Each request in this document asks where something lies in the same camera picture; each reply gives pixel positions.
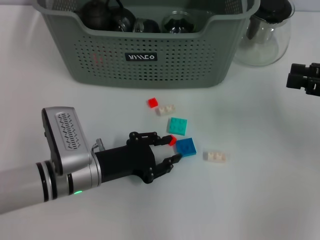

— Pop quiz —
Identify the grey-green perforated storage bin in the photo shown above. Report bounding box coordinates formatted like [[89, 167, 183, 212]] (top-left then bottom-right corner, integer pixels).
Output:
[[36, 0, 261, 90]]

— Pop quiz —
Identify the teal square toy plate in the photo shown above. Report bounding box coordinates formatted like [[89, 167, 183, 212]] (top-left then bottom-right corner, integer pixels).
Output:
[[166, 116, 188, 137]]

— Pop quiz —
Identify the silver metal cable connector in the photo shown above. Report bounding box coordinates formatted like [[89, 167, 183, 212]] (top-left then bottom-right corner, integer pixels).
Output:
[[91, 138, 106, 152]]

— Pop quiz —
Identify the white toy brick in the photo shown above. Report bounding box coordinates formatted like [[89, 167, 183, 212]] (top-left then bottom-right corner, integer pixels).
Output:
[[155, 104, 176, 116], [202, 150, 229, 164]]

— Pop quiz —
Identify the glass carafe with black lid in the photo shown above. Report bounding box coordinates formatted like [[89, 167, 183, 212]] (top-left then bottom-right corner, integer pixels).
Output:
[[233, 0, 296, 67]]

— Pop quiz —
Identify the blue square toy plate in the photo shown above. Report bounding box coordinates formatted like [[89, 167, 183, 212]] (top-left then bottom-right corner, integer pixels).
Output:
[[175, 137, 198, 158]]

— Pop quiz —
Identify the dark clay teapot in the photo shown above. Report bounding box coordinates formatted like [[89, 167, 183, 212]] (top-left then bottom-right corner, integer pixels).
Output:
[[74, 0, 113, 31]]

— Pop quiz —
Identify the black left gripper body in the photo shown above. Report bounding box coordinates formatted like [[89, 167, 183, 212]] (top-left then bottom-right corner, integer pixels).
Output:
[[94, 131, 157, 185]]

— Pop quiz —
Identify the glass teacup with black holder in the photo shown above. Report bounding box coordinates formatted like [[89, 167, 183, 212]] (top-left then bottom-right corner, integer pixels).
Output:
[[131, 17, 161, 34], [161, 10, 195, 34], [106, 0, 137, 33]]

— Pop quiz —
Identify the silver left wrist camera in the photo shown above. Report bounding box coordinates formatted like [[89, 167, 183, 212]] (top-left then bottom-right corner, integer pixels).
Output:
[[41, 106, 93, 176]]

